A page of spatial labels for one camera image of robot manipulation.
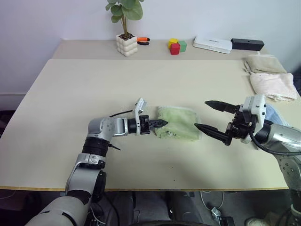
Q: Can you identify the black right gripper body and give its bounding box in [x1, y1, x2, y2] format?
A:
[226, 104, 257, 142]

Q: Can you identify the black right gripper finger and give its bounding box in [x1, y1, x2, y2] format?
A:
[194, 122, 234, 147]
[204, 100, 241, 115]

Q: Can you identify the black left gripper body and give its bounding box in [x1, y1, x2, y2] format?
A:
[140, 115, 151, 136]

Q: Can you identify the green fluffy towel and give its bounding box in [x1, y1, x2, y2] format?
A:
[154, 105, 202, 143]

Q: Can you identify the light blue cloth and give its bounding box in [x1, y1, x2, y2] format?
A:
[265, 105, 290, 127]

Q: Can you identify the pink folded towel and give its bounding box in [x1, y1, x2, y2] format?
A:
[249, 72, 301, 102]

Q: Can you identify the beige folded towel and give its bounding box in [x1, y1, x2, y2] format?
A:
[243, 54, 287, 74]

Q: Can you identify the white flat box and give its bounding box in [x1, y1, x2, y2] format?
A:
[193, 36, 233, 55]

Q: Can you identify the black oblong box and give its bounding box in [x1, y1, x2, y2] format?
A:
[230, 38, 265, 51]

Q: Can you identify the red wooden block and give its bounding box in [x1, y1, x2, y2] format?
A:
[170, 43, 181, 56]

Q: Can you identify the dark grey rounded shape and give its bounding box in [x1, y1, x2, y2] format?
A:
[164, 191, 204, 226]

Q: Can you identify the grey power plug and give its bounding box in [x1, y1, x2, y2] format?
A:
[210, 206, 222, 219]

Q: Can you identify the white bubble plant pot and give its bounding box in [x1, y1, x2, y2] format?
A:
[115, 33, 139, 58]

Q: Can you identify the white shoe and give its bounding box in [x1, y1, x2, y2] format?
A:
[245, 217, 267, 226]

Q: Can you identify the green leafy plant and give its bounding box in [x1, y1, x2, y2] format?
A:
[105, 0, 144, 40]

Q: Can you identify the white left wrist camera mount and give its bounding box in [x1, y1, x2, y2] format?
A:
[134, 97, 148, 137]

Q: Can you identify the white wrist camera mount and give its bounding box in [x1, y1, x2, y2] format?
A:
[240, 94, 268, 145]
[134, 97, 148, 137]

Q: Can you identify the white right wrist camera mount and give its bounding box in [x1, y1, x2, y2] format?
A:
[240, 94, 268, 145]

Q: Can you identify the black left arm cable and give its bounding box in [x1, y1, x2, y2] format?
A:
[109, 109, 135, 118]

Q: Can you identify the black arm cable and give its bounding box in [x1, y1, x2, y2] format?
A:
[109, 109, 135, 118]
[249, 130, 301, 156]

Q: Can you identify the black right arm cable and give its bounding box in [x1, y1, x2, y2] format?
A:
[249, 130, 301, 156]

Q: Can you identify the white floor cable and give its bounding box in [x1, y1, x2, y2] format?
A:
[200, 190, 224, 210]

